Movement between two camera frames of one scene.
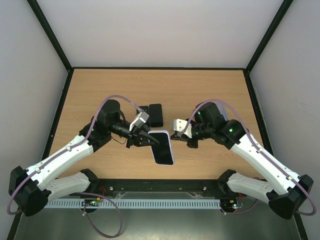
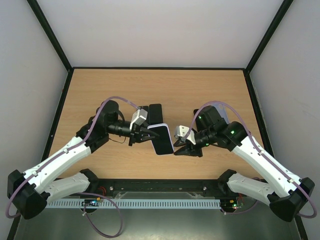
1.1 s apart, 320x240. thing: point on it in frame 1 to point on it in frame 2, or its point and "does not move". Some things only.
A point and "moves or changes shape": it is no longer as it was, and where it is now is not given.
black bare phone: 146,109 does not move
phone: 163,151 moves or changes shape
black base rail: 159,188 does not move
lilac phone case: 222,110 does not move
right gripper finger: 184,137 to 182,151
